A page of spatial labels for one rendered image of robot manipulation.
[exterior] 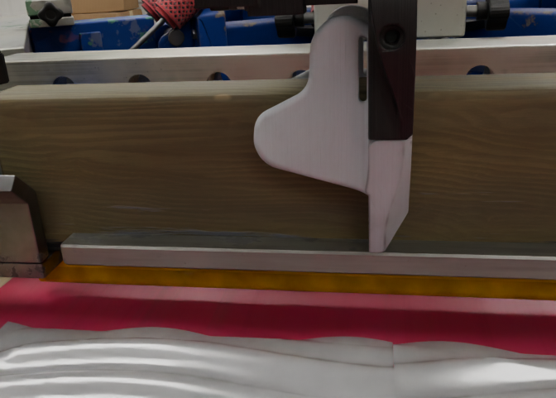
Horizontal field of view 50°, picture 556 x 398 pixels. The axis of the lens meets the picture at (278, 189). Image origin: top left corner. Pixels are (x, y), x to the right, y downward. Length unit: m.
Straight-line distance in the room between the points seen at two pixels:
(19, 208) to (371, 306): 0.17
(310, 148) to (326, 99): 0.02
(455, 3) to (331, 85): 0.32
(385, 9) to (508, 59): 0.29
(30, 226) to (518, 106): 0.21
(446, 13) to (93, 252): 0.36
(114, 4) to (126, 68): 3.83
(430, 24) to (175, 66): 0.21
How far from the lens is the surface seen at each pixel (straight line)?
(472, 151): 0.25
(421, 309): 0.29
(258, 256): 0.25
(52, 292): 0.33
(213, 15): 0.90
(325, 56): 0.22
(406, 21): 0.20
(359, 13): 0.27
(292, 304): 0.29
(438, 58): 0.48
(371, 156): 0.22
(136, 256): 0.27
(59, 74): 0.55
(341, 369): 0.24
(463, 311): 0.29
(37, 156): 0.29
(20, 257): 0.30
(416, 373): 0.24
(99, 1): 4.37
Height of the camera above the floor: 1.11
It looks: 21 degrees down
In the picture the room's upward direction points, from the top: 3 degrees counter-clockwise
